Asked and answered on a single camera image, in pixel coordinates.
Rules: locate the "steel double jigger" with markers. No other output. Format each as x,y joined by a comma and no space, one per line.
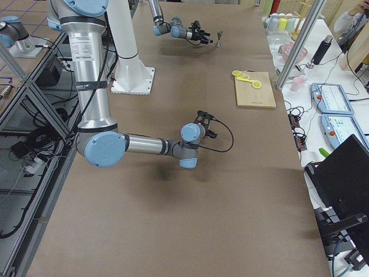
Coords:
219,36

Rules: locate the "lemon slice on knife tip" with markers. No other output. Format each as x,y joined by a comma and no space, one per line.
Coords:
256,85

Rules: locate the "black bottle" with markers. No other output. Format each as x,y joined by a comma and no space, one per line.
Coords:
322,49

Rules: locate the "teach pendant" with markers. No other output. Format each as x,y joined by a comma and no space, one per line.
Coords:
338,127
331,99

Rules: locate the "wooden cutting board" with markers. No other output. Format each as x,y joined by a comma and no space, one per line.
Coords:
247,96

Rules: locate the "lemon slice end of row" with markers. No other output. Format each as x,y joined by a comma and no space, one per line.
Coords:
236,73

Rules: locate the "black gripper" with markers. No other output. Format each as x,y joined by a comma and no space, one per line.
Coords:
211,134
198,35

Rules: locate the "seated person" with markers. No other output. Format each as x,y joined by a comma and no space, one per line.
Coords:
351,21

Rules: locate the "power strip with cables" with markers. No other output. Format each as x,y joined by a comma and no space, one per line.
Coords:
299,134

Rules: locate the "upper teach pendant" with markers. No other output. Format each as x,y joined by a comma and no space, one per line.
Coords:
331,99

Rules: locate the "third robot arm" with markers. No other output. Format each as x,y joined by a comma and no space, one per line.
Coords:
15,37

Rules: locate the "yellow cup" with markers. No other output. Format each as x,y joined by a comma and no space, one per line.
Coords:
282,24

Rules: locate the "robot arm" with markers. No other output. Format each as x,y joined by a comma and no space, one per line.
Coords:
104,55
175,27

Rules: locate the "aluminium frame post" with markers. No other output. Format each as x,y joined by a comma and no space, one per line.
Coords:
309,22

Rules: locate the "pink cup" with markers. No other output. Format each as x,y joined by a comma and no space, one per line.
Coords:
297,83

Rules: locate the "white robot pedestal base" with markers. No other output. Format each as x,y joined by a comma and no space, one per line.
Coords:
131,75

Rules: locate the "lower teach pendant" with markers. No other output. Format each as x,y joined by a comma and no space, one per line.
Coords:
338,127

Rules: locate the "green marker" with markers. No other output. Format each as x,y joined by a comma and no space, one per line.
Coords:
323,152

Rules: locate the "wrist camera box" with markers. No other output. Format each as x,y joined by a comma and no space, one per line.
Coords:
195,25
203,117

